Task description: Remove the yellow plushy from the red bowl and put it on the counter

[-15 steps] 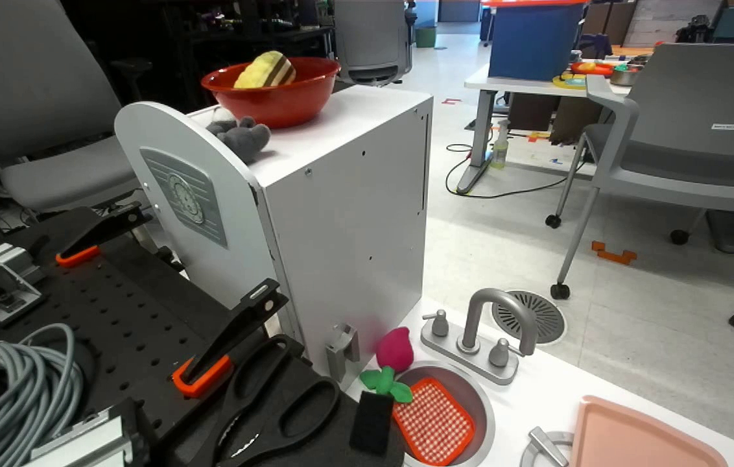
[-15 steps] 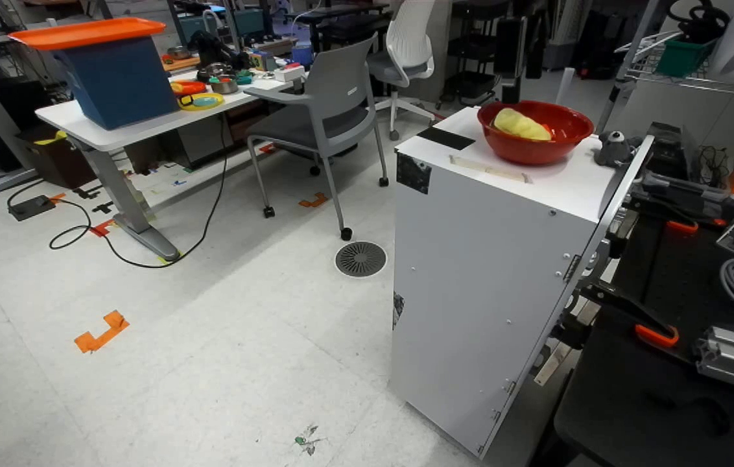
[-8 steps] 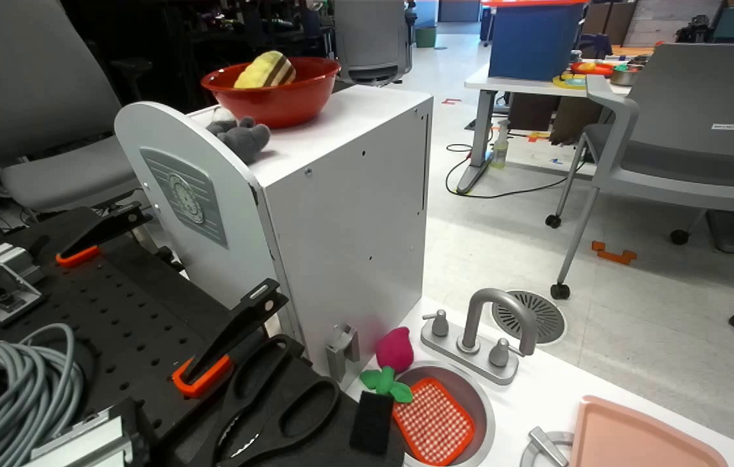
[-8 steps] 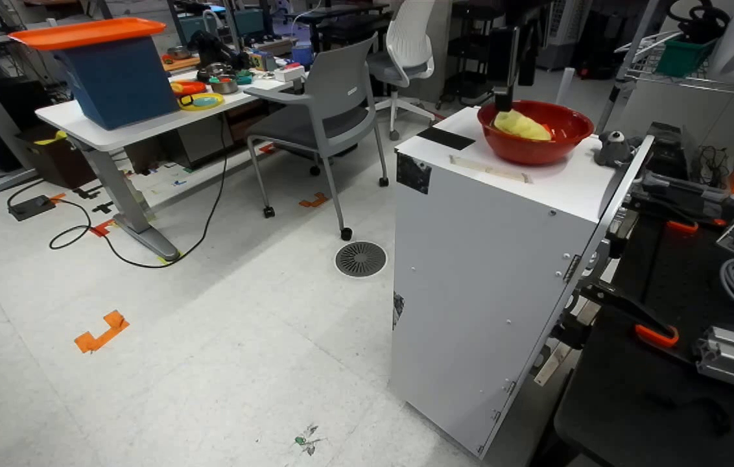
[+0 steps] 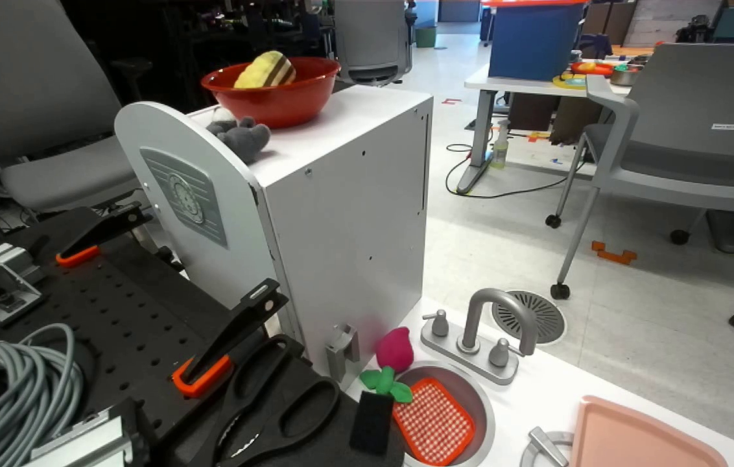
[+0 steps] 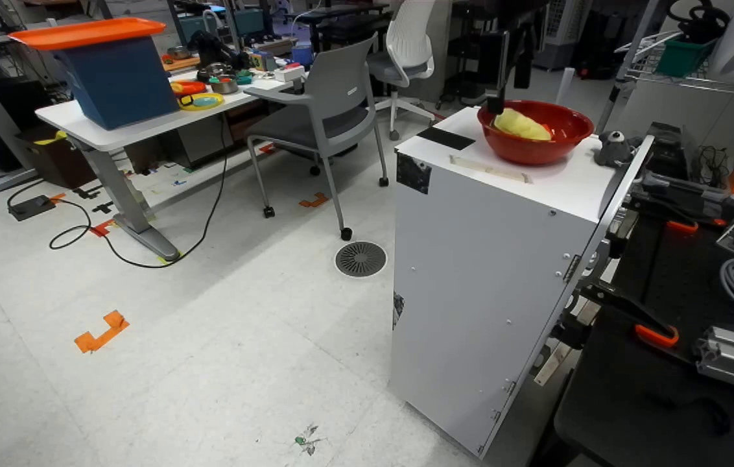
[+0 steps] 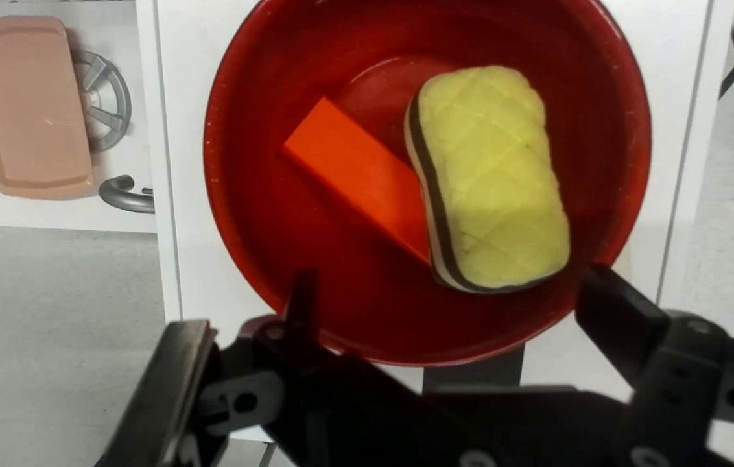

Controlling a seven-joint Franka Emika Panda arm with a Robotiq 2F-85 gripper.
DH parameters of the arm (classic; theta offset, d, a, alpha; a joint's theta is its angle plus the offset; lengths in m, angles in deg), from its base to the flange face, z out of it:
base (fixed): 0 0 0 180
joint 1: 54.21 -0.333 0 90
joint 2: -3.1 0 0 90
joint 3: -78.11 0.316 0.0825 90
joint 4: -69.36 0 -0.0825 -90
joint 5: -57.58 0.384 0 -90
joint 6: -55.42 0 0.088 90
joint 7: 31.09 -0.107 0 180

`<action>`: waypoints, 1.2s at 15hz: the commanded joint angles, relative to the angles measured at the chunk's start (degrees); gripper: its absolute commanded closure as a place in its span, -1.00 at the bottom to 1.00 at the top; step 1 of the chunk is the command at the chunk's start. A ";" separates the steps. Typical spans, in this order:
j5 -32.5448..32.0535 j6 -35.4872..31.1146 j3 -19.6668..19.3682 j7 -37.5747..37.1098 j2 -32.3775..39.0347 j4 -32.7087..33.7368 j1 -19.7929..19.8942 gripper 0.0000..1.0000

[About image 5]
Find grey toy faucet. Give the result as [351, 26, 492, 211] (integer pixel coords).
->
[417, 284, 543, 388]

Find white toy kitchen counter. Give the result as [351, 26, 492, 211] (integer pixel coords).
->
[338, 290, 734, 467]

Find yellow desk item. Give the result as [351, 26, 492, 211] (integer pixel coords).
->
[549, 69, 591, 94]

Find small clear bottle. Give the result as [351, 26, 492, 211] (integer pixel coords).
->
[487, 120, 510, 172]

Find red bowl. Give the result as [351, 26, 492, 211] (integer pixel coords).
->
[200, 54, 344, 130]

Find white desk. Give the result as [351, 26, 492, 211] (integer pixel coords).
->
[455, 60, 646, 196]

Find small orange floor tape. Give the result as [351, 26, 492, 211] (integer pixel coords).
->
[589, 239, 641, 268]

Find orange desk item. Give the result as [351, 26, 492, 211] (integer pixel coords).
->
[569, 57, 618, 81]

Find yellow plushy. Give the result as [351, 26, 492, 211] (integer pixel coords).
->
[232, 47, 298, 90]

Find black scissors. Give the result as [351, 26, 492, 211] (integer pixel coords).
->
[208, 334, 344, 467]

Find black floor cable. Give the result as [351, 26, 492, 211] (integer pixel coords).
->
[440, 138, 578, 204]

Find grey cable coil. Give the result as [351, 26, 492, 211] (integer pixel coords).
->
[0, 321, 88, 467]

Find pink cutting board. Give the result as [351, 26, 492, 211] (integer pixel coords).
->
[569, 395, 732, 467]

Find black pegboard table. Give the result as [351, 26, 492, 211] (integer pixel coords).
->
[0, 204, 409, 467]

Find grey toy sink basin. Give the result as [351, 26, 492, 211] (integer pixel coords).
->
[383, 361, 497, 467]

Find silver aluminium extrusion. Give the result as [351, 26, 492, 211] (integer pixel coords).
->
[24, 403, 142, 467]

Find grey chair with casters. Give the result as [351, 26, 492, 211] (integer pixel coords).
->
[544, 42, 734, 338]

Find grey office chair backrest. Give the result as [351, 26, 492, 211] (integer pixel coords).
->
[333, 0, 413, 86]

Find small black block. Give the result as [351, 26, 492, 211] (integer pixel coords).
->
[348, 392, 397, 460]

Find grey plush toy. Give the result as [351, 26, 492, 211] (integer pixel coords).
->
[204, 113, 274, 165]

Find large grey padded chair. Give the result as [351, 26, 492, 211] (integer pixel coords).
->
[0, 0, 145, 217]

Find grey toy stove burner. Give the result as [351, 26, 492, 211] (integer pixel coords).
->
[516, 423, 578, 467]

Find white toy kitchen cabinet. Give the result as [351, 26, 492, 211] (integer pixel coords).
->
[115, 83, 436, 384]

